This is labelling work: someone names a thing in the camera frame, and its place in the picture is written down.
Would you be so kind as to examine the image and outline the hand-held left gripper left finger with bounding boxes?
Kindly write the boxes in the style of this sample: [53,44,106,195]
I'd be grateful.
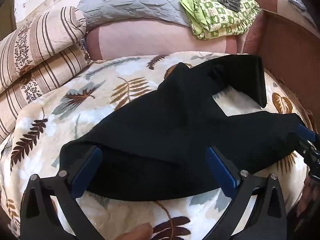
[20,145,104,240]

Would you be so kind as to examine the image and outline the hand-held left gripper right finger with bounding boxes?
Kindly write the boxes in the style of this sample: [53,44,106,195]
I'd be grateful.
[204,146,287,240]

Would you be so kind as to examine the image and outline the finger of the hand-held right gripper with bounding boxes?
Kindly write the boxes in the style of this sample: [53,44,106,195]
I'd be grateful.
[296,123,320,178]

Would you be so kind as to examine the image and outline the black pants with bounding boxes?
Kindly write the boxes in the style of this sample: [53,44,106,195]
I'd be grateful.
[59,54,304,202]

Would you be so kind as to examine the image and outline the person's right hand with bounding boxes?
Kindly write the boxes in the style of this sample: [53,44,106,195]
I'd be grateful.
[296,174,320,220]

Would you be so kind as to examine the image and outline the person's left hand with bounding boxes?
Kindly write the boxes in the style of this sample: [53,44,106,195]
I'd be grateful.
[117,223,154,240]

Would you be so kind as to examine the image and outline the leaf print blanket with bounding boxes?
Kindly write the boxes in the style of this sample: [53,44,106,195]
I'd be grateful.
[0,51,310,240]

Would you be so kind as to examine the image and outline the striped beige pillows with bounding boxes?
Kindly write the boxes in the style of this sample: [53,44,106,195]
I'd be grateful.
[0,6,92,143]

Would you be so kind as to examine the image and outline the light grey cloth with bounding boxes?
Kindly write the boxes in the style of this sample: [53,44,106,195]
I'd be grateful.
[287,0,309,10]

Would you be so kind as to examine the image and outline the green patterned blanket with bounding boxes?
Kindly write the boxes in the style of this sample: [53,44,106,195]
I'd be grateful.
[162,0,262,40]

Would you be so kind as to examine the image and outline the pink brown sofa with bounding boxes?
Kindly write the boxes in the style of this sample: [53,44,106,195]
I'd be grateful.
[86,0,320,135]

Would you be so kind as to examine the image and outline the grey quilted pillow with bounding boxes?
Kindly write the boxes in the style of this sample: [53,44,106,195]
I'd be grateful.
[77,0,192,32]

